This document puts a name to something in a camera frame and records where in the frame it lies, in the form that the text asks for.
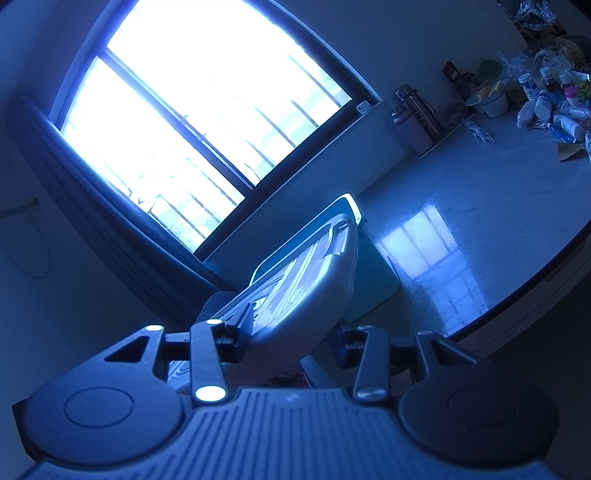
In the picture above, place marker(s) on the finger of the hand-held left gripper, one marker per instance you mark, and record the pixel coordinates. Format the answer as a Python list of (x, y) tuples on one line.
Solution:
[(233, 340), (346, 347)]

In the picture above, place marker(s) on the white plastic bin lid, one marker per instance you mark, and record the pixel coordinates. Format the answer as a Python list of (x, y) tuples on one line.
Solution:
[(300, 295)]

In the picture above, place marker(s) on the blue plastic storage bin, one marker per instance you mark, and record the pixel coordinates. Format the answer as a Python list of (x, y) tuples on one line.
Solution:
[(374, 277)]

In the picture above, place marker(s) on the grey round desktop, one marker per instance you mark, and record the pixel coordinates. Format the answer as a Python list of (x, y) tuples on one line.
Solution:
[(485, 207)]

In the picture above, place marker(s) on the grey knitted chair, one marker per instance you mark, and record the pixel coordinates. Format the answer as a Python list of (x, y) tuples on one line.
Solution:
[(213, 307)]

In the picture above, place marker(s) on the pink water bottle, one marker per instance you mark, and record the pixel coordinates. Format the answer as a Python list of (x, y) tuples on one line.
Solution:
[(411, 131)]

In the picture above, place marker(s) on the window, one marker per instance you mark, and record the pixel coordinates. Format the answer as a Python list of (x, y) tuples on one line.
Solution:
[(194, 106)]

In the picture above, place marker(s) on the small white sill box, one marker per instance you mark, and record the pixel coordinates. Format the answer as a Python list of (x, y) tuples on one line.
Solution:
[(364, 107)]

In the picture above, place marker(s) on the stainless steel thermos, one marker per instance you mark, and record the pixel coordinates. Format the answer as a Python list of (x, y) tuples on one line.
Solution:
[(418, 108)]

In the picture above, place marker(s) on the silver foil packet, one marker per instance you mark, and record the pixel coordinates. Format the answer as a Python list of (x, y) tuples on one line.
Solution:
[(479, 130)]

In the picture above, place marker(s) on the white ribbed bowl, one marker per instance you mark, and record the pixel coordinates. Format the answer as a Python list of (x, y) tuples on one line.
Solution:
[(491, 104)]

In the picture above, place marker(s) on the small white lying bottle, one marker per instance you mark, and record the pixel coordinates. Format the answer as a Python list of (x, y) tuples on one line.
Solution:
[(525, 115)]

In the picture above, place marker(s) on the dark red box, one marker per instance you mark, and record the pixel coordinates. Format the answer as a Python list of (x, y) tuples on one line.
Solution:
[(450, 71)]

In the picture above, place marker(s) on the tan paper scrap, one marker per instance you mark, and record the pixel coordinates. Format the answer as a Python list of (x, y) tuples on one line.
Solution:
[(570, 152)]

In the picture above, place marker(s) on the white wide cap bottle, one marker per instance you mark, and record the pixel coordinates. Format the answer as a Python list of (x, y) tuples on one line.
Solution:
[(543, 106)]

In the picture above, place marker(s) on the green round lid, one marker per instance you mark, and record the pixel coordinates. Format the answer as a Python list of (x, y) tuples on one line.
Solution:
[(490, 69)]

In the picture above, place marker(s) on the blue label white bottle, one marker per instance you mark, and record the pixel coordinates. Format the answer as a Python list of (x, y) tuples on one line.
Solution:
[(527, 86)]

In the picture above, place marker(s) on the clear plastic bag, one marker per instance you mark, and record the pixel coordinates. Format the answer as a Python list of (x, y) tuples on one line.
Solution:
[(519, 60)]

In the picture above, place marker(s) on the brown glass bottle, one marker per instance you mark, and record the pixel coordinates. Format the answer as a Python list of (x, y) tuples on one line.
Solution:
[(547, 78)]

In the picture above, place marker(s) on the pink small jar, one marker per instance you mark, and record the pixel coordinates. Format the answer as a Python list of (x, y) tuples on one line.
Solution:
[(571, 96)]

